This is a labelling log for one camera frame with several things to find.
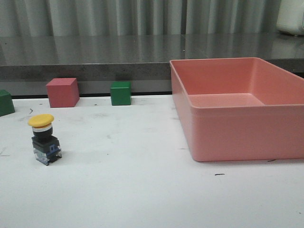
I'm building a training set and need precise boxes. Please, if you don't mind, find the yellow push button switch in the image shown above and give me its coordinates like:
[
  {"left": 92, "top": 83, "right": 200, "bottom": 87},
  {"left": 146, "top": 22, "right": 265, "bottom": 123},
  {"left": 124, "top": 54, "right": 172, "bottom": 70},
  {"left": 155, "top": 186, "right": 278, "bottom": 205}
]
[{"left": 28, "top": 114, "right": 62, "bottom": 165}]

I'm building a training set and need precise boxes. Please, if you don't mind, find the pink plastic bin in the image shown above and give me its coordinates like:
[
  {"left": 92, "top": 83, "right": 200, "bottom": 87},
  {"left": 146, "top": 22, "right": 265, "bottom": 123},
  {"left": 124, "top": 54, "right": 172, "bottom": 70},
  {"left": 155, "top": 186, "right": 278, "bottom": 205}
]
[{"left": 170, "top": 57, "right": 304, "bottom": 162}]

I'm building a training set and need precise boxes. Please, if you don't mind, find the pink cube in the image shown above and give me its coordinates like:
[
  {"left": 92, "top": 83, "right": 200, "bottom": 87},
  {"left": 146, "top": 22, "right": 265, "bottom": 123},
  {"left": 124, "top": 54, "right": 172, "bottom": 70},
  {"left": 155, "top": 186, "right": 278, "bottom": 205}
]
[{"left": 46, "top": 78, "right": 80, "bottom": 108}]

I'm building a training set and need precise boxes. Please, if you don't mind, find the grey stone counter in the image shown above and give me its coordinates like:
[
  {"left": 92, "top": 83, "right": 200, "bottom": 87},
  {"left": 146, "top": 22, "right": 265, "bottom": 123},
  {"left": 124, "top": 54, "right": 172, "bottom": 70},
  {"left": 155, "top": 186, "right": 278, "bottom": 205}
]
[{"left": 0, "top": 33, "right": 304, "bottom": 97}]

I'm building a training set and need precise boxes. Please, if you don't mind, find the green cube at left edge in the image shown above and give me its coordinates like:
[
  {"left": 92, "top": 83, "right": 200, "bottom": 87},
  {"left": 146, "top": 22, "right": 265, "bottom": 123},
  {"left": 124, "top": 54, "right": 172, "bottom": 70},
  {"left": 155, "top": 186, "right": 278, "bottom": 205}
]
[{"left": 0, "top": 89, "right": 15, "bottom": 116}]

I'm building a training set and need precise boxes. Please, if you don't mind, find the white appliance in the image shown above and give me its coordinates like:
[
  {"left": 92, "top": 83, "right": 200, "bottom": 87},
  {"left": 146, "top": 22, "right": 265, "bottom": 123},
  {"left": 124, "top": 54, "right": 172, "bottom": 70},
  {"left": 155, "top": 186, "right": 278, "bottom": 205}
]
[{"left": 276, "top": 0, "right": 304, "bottom": 36}]

